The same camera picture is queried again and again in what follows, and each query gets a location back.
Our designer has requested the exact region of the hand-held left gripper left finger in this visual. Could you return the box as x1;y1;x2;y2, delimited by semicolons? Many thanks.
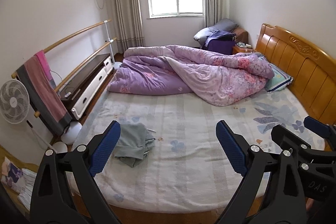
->
30;120;121;224

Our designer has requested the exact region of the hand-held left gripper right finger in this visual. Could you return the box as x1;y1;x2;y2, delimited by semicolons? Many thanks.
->
216;120;307;224

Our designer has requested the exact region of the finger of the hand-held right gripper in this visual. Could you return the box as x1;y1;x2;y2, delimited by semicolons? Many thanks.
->
304;116;336;139
271;124;325;162

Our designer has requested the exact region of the grey zip hoodie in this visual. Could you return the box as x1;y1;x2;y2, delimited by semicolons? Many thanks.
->
114;123;156;168

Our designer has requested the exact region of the clothes pile on floor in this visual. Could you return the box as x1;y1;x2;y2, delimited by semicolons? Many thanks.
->
0;145;40;215

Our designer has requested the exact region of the white dome stand base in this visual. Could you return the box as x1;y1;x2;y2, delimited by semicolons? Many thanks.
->
61;121;82;146
52;142;68;154

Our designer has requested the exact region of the bed with floral sheet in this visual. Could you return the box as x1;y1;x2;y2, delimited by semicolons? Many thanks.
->
72;89;327;211

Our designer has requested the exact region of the blue striped pillow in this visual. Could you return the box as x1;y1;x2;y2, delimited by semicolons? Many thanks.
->
259;55;294;93

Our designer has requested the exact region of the wooden bed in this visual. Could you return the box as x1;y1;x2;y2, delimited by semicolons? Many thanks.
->
71;23;336;212

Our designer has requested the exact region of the dark topped white cabinet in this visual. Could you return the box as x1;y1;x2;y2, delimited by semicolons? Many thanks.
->
59;53;114;121

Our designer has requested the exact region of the pink towel with grey border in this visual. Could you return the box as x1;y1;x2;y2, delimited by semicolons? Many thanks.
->
16;55;73;135

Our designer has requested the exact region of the purple floral quilt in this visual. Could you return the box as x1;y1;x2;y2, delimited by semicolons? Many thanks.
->
108;45;275;107

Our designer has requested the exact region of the white folded cloth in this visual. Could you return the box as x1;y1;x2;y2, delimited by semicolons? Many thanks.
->
18;168;39;210

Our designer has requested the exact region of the purple floral folded cloth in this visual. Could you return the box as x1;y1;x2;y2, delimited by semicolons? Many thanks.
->
1;157;27;192

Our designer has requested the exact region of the wooden nightstand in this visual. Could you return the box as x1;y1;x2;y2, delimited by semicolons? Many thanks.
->
232;43;256;55

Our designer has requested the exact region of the white standing fan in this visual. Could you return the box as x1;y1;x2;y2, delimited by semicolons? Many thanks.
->
0;80;57;149

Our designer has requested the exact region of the bright pink towel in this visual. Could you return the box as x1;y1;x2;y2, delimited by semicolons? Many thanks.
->
35;50;56;89

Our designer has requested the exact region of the brown chair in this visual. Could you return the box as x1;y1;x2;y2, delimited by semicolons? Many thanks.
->
232;27;249;43

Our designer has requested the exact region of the grey blue pillow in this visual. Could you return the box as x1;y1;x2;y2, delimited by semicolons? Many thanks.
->
210;18;239;33

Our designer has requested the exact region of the wooden barre rail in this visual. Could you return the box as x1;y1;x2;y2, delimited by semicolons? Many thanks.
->
11;20;111;79
34;40;116;117

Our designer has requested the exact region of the white barre post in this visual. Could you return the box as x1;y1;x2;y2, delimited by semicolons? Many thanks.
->
104;20;123;68

